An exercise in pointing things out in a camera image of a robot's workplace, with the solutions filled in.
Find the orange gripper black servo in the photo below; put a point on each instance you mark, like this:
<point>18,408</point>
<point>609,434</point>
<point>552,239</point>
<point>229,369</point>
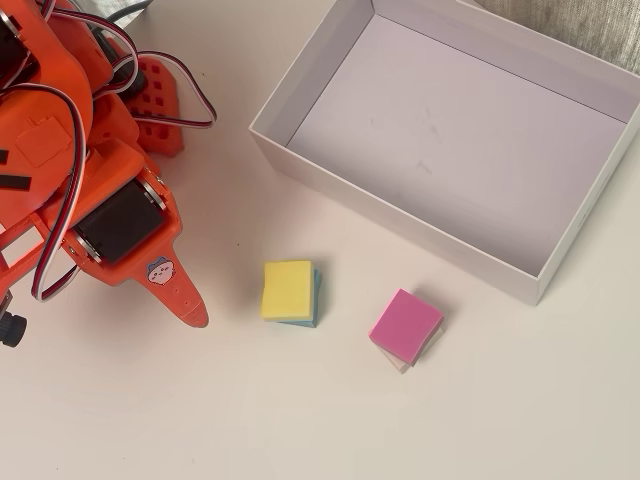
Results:
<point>121,226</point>

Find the yellow cuboid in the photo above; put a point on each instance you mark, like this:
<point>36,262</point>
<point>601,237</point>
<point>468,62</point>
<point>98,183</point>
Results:
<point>287,290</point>

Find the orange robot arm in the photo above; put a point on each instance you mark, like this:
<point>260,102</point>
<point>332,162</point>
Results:
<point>60,65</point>

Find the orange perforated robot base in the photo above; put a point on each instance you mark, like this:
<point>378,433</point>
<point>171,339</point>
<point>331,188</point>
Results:
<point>160,130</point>

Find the blue cuboid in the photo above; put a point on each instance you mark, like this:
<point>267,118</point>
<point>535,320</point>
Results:
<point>300,323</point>

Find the pink cuboid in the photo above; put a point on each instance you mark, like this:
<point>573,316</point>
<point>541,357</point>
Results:
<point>405,325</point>

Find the white cuboid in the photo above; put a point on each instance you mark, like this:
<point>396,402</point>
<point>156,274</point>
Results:
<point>402,367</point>

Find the white cardboard box bin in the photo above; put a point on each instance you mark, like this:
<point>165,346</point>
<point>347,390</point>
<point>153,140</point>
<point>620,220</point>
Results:
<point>450,140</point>

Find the beige woven curtain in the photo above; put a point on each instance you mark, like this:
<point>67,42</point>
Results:
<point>575,25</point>

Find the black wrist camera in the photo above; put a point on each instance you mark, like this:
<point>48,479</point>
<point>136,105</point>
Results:
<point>11,327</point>

